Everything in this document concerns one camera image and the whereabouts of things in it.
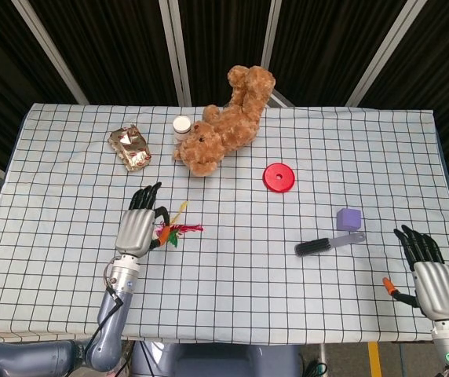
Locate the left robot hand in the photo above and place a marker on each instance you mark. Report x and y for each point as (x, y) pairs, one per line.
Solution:
(138, 229)

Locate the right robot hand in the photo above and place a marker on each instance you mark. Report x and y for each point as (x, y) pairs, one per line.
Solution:
(430, 282)

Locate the colourful feather shuttlecock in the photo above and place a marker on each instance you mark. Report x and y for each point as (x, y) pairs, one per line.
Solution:
(181, 228)

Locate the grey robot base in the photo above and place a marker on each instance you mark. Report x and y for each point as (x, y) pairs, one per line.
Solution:
(216, 359)

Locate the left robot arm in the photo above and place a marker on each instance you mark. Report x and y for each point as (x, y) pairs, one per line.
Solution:
(91, 326)

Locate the gold foil snack bag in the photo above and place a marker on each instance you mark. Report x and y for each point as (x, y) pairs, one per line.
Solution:
(130, 147)

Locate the purple foam cube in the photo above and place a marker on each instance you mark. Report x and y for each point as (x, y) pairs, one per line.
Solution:
(348, 220)

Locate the white pill bottle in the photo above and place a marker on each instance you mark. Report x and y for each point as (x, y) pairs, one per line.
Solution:
(181, 129)

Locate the checked light blue tablecloth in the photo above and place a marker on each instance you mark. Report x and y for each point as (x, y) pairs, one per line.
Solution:
(248, 282)

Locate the brown teddy bear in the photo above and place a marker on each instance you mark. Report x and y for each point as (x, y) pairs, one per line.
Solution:
(224, 121)

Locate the red plastic disc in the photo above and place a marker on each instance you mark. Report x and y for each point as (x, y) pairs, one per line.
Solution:
(279, 177)

